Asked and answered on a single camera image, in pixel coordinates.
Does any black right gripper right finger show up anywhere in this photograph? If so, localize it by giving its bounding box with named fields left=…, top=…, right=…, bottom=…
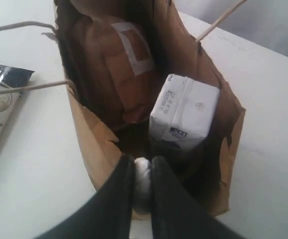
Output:
left=150, top=156, right=222, bottom=239

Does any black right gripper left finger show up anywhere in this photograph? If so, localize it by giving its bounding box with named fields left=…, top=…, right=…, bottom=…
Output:
left=43, top=155, right=135, bottom=239

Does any brown paper bag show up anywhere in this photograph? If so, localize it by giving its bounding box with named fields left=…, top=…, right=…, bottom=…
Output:
left=51, top=0, right=246, bottom=216

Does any small white milk carton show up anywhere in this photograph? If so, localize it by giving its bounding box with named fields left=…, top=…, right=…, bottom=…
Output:
left=148, top=74, right=220, bottom=152

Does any brown stand-up coffee pouch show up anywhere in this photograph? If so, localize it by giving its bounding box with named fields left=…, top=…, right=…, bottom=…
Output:
left=72, top=0, right=162, bottom=127

